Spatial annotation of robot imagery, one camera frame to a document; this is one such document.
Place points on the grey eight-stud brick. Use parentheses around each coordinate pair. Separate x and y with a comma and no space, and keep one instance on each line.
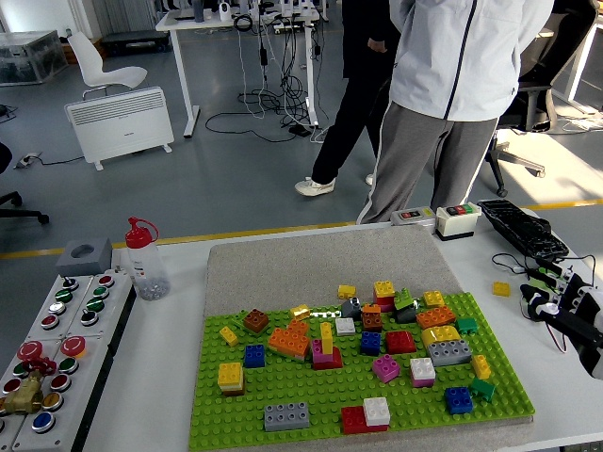
(450,353)
(286,416)

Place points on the white emergency stop box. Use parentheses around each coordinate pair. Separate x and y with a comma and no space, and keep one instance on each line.
(70,414)

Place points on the green sloped brick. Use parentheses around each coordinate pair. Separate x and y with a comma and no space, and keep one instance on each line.
(404,299)

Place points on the person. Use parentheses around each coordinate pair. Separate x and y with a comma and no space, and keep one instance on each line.
(447,56)
(348,117)

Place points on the small green brick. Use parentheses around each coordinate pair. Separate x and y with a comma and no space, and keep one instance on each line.
(467,325)

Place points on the yellow curved brick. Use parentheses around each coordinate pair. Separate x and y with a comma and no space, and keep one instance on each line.
(440,334)

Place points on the black keyboard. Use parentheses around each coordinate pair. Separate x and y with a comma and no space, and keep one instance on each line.
(518,226)

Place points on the grey fabric mat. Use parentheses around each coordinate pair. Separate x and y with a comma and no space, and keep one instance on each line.
(320,263)

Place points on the orange four-stud brick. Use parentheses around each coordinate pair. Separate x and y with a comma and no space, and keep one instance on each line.
(371,309)
(298,327)

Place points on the white selector switch box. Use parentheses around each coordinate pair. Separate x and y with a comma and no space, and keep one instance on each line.
(77,301)

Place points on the magenta four-stud brick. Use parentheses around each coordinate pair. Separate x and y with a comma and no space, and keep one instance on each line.
(386,368)

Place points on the green studded baseplate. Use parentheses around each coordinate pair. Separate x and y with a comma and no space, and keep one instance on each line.
(306,386)

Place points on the black chair base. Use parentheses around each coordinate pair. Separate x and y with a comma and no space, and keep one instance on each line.
(33,217)

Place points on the white desk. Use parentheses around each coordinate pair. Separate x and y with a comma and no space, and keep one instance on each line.
(183,80)
(580,66)

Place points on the grey two-button switch box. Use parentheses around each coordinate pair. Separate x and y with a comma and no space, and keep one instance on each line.
(414,217)

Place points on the yellow four-stud brick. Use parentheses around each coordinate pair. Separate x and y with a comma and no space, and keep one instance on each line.
(501,289)
(384,288)
(230,373)
(346,292)
(433,299)

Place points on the clear storage box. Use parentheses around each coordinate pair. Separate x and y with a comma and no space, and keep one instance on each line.
(28,56)

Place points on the red curved brick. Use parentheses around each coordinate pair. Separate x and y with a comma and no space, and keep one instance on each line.
(400,342)

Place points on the red base brick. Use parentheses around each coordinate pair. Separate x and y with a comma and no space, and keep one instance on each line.
(335,361)

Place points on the white red green button box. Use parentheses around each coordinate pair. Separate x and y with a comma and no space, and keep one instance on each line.
(454,226)

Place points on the black flat dolly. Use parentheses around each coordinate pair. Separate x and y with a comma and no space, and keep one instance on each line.
(136,40)

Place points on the dark grey brick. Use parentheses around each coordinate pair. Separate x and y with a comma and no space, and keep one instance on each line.
(406,315)

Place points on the orange eight-stud brick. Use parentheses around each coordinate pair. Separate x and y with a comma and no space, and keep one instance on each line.
(287,343)
(435,318)

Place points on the yellow two-stud brick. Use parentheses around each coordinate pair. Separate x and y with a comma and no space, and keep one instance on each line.
(229,335)
(481,367)

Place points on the clear bottle red cap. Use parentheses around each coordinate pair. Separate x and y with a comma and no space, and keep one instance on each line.
(146,273)

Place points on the black office chair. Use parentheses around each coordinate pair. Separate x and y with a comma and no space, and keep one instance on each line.
(518,113)

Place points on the white flat brick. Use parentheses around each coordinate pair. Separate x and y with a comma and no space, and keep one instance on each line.
(345,326)

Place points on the white camera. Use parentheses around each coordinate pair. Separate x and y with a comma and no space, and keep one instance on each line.
(224,11)

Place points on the grey sloped brick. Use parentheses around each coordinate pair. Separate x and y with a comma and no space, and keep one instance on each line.
(351,308)

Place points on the red eight-stud brick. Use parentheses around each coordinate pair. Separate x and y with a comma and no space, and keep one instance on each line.
(351,419)

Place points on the blue four-stud brick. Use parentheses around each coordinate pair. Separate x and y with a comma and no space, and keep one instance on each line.
(370,343)
(458,400)
(254,356)

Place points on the white power strip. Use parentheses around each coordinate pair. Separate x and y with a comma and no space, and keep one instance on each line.
(28,160)

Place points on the black power adapter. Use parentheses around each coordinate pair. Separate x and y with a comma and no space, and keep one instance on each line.
(264,55)

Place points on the thin red brick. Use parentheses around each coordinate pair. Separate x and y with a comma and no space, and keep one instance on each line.
(384,300)

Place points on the thin white brick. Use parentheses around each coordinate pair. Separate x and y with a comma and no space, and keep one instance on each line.
(232,385)

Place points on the pink four-stud brick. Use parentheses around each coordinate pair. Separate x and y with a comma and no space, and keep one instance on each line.
(424,382)
(316,350)
(387,308)

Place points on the black power brick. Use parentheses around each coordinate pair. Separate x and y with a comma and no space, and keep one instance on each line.
(299,131)

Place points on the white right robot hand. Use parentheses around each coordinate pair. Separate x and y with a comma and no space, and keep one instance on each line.
(579,329)

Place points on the white plastic chair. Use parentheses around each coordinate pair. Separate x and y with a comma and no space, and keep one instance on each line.
(94,61)

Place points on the white panel heater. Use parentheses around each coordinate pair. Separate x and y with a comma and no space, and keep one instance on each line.
(127,122)

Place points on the grey block round recess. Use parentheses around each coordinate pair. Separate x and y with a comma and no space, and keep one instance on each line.
(101,259)

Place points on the tall yellow pillar brick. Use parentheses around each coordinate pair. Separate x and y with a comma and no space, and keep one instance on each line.
(327,336)

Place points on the brown four-stud brick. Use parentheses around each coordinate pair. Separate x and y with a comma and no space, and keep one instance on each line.
(255,320)
(372,324)

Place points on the glossy yellow brick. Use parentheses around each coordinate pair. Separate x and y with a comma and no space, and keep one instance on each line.
(300,311)

